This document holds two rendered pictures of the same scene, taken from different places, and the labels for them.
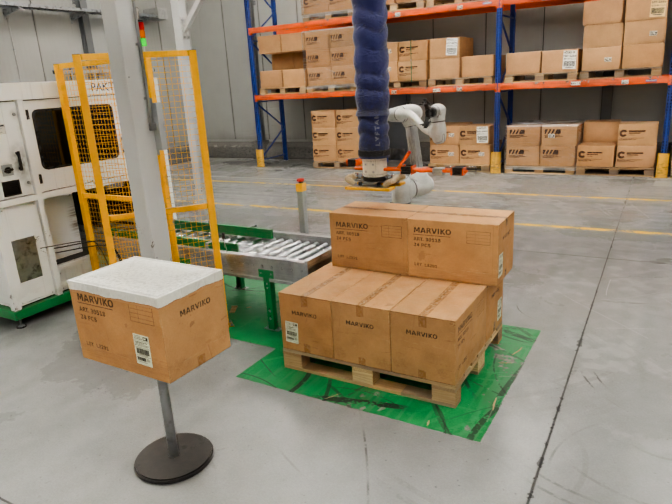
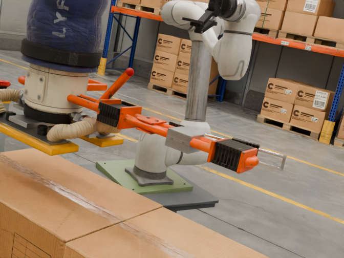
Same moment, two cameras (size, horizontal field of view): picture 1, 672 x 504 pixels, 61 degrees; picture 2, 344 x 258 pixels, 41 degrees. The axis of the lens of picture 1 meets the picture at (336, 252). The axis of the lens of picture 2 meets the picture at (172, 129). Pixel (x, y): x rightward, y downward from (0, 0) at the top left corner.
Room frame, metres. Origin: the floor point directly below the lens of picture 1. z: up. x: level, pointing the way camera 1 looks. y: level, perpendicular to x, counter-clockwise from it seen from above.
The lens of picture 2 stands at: (2.68, -0.72, 1.49)
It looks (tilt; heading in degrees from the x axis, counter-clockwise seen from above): 13 degrees down; 2
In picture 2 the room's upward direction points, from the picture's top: 11 degrees clockwise
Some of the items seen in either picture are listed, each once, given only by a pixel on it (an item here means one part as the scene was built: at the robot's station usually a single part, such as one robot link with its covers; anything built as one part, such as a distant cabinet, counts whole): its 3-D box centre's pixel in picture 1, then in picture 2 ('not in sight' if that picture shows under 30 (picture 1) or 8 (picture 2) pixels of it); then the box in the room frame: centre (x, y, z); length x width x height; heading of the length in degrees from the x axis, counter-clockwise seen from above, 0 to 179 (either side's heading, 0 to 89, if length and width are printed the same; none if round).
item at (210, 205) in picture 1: (158, 203); not in sight; (4.12, 1.27, 1.05); 0.87 x 0.10 x 2.10; 111
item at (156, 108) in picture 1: (151, 126); not in sight; (3.82, 1.15, 1.62); 0.20 x 0.05 x 0.30; 59
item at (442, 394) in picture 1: (395, 343); not in sight; (3.61, -0.38, 0.07); 1.20 x 1.00 x 0.14; 59
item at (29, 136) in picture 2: (369, 185); (25, 127); (3.91, -0.26, 1.13); 0.34 x 0.10 x 0.05; 60
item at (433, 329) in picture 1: (394, 306); not in sight; (3.61, -0.38, 0.34); 1.20 x 1.00 x 0.40; 59
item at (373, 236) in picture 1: (380, 235); (42, 240); (3.99, -0.33, 0.74); 0.60 x 0.40 x 0.40; 59
